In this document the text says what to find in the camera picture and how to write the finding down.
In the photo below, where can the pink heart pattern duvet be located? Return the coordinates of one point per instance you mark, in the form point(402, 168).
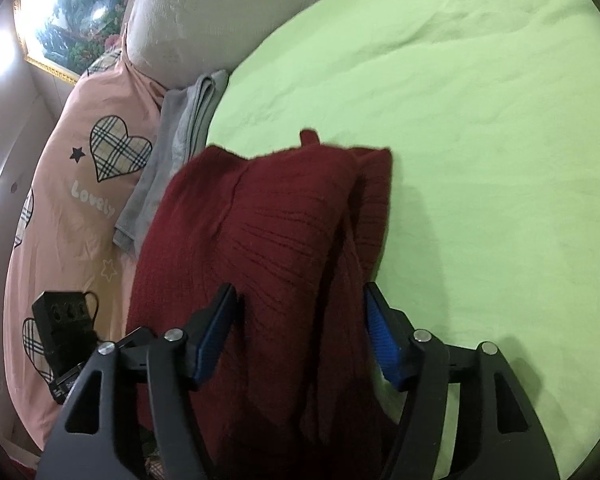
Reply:
point(65, 236)

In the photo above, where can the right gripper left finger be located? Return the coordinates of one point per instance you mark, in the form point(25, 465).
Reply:
point(95, 435)

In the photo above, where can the light green bed sheet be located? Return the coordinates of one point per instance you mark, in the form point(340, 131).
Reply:
point(491, 109)

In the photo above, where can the dark red knit sweater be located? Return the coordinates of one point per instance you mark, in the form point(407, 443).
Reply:
point(298, 233)

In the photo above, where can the gold framed landscape painting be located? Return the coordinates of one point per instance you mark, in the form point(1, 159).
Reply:
point(65, 37)

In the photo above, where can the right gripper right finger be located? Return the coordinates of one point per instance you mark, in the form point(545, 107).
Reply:
point(498, 434)

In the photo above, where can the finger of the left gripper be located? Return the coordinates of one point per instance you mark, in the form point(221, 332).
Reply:
point(134, 345)

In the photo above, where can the folded grey garment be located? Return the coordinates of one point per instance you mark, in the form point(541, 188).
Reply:
point(182, 134)

